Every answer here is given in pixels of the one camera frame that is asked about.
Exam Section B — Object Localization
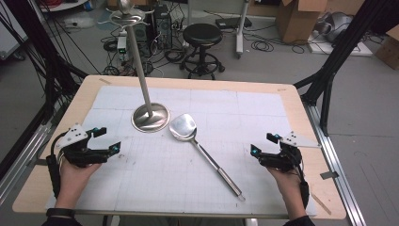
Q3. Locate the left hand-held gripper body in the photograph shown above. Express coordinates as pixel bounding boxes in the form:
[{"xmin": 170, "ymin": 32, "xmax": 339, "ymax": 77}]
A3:
[{"xmin": 56, "ymin": 122, "xmax": 109, "ymax": 169}]

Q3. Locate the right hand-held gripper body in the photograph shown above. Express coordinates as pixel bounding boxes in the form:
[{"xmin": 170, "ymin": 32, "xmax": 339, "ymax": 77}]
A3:
[{"xmin": 258, "ymin": 130, "xmax": 322, "ymax": 173}]

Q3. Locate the person's left hand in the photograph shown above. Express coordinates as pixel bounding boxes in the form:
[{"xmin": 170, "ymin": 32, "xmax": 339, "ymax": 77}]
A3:
[{"xmin": 55, "ymin": 158, "xmax": 103, "ymax": 209}]

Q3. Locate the person's right hand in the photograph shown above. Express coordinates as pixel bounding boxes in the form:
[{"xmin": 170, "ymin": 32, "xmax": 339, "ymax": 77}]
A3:
[{"xmin": 266, "ymin": 165, "xmax": 308, "ymax": 218}]

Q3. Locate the metal utensil stand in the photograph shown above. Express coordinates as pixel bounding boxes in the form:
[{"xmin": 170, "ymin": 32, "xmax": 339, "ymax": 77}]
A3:
[{"xmin": 108, "ymin": 0, "xmax": 171, "ymax": 134}]

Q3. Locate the black wristband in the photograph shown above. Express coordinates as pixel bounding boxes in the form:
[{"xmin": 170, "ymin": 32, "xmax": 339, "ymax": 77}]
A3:
[{"xmin": 45, "ymin": 207, "xmax": 76, "ymax": 219}]

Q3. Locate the thin wooden strip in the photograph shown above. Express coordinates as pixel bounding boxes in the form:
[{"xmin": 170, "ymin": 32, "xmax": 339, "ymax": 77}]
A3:
[{"xmin": 310, "ymin": 191, "xmax": 332, "ymax": 217}]

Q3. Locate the white gridded mat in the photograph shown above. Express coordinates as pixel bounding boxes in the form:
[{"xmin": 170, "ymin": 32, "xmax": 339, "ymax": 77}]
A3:
[{"xmin": 45, "ymin": 85, "xmax": 318, "ymax": 218}]

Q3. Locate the stainless steel spatula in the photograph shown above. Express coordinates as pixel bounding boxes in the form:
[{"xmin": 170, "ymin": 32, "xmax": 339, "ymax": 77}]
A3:
[{"xmin": 168, "ymin": 113, "xmax": 247, "ymax": 202}]

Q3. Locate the white power unit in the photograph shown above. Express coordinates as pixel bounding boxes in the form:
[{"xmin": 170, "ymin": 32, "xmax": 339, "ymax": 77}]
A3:
[{"xmin": 116, "ymin": 29, "xmax": 129, "ymax": 61}]

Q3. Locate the white stand leg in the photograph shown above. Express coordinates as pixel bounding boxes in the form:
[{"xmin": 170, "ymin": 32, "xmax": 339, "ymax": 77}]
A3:
[{"xmin": 234, "ymin": 0, "xmax": 251, "ymax": 60}]

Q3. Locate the white flat board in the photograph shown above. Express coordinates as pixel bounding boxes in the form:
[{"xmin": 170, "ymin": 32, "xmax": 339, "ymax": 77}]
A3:
[{"xmin": 306, "ymin": 30, "xmax": 375, "ymax": 58}]

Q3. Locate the large open cardboard box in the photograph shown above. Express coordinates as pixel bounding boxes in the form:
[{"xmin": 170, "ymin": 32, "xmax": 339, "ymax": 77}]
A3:
[{"xmin": 275, "ymin": 0, "xmax": 329, "ymax": 45}]

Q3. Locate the black flat device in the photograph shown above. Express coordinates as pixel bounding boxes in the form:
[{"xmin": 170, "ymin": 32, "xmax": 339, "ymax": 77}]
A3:
[{"xmin": 215, "ymin": 16, "xmax": 253, "ymax": 30}]

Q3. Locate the black computer tower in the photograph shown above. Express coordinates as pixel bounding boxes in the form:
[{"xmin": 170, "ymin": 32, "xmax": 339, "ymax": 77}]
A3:
[{"xmin": 152, "ymin": 3, "xmax": 174, "ymax": 51}]

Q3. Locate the black round stool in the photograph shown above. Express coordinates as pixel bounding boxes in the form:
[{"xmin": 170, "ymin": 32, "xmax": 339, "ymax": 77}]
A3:
[{"xmin": 180, "ymin": 23, "xmax": 227, "ymax": 81}]

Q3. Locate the grey rounded appliance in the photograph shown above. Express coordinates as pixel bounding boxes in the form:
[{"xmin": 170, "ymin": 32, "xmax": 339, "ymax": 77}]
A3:
[{"xmin": 315, "ymin": 11, "xmax": 355, "ymax": 44}]

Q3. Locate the white round table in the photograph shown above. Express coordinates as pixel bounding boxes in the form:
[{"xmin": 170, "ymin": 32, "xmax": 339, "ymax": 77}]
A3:
[{"xmin": 38, "ymin": 0, "xmax": 89, "ymax": 13}]

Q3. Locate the small cardboard box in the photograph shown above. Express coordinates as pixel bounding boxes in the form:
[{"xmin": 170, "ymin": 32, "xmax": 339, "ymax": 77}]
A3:
[{"xmin": 374, "ymin": 24, "xmax": 399, "ymax": 71}]

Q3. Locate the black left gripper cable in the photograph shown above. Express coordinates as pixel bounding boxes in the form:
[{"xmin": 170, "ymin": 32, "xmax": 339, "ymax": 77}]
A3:
[{"xmin": 45, "ymin": 131, "xmax": 69, "ymax": 200}]

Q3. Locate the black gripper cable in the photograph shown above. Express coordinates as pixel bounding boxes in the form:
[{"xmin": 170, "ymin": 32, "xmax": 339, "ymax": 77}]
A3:
[
  {"xmin": 290, "ymin": 147, "xmax": 311, "ymax": 211},
  {"xmin": 45, "ymin": 131, "xmax": 69, "ymax": 200}
]

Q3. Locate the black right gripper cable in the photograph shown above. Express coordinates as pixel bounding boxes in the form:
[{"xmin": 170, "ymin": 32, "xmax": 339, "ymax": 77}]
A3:
[{"xmin": 290, "ymin": 147, "xmax": 311, "ymax": 211}]

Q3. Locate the aluminium rail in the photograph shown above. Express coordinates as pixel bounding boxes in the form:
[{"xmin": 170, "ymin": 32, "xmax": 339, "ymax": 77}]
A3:
[
  {"xmin": 301, "ymin": 99, "xmax": 369, "ymax": 226},
  {"xmin": 0, "ymin": 121, "xmax": 55, "ymax": 206}
]

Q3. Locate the coiled black cable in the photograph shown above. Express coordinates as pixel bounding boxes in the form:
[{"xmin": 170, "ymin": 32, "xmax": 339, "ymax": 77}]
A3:
[
  {"xmin": 103, "ymin": 39, "xmax": 120, "ymax": 54},
  {"xmin": 250, "ymin": 40, "xmax": 275, "ymax": 54}
]

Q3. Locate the black metal frame strut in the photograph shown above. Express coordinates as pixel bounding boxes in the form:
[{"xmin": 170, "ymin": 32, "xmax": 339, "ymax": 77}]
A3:
[
  {"xmin": 0, "ymin": 0, "xmax": 89, "ymax": 126},
  {"xmin": 294, "ymin": 0, "xmax": 399, "ymax": 137}
]

